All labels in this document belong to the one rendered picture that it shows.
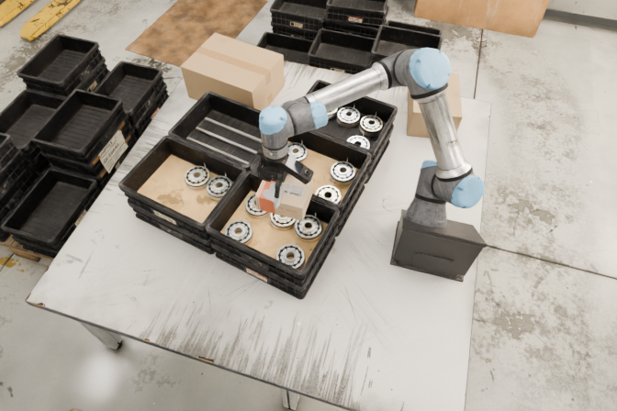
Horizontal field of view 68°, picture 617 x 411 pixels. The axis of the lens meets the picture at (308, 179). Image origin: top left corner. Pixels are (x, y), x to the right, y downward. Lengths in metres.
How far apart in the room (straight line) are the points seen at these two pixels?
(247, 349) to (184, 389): 0.79
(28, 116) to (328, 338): 2.25
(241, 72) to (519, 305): 1.87
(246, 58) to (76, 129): 1.05
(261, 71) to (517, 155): 1.87
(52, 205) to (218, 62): 1.20
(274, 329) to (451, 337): 0.63
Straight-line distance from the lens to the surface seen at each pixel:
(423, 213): 1.66
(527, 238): 2.97
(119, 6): 4.63
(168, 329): 1.78
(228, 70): 2.26
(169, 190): 1.91
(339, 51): 3.21
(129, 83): 3.15
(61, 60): 3.31
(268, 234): 1.73
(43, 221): 2.77
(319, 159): 1.93
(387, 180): 2.06
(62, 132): 2.82
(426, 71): 1.38
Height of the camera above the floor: 2.32
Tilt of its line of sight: 53 degrees down
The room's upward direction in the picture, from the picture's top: 1 degrees clockwise
